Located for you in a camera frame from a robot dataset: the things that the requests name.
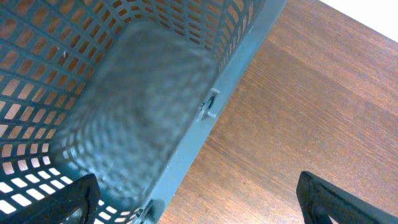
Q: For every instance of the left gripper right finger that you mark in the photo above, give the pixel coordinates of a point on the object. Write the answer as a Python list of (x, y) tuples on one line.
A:
[(323, 202)]

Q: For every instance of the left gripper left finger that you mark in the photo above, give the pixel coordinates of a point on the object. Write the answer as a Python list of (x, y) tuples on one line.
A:
[(75, 203)]

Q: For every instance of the grey plastic mesh basket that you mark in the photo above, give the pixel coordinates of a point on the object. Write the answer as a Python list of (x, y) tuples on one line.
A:
[(126, 90)]

